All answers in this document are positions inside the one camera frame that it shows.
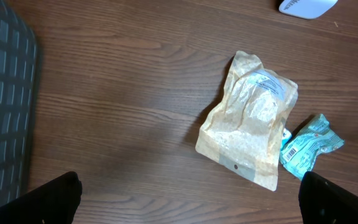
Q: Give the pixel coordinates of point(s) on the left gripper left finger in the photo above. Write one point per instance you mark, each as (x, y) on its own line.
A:
(53, 202)

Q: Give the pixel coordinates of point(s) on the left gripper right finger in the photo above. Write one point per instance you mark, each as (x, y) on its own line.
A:
(322, 201)

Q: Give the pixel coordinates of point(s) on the teal wet wipes pack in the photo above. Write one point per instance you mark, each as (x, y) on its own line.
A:
(299, 154)

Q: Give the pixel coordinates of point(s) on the beige plastic pouch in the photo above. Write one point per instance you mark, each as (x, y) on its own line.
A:
(244, 131)

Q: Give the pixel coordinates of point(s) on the teal Kleenex tissue pack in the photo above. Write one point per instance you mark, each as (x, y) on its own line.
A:
(286, 137)

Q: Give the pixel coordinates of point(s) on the white barcode scanner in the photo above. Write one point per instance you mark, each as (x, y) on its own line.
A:
(306, 9)

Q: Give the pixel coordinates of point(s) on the dark grey mesh basket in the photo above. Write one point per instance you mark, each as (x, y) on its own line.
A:
(19, 56)

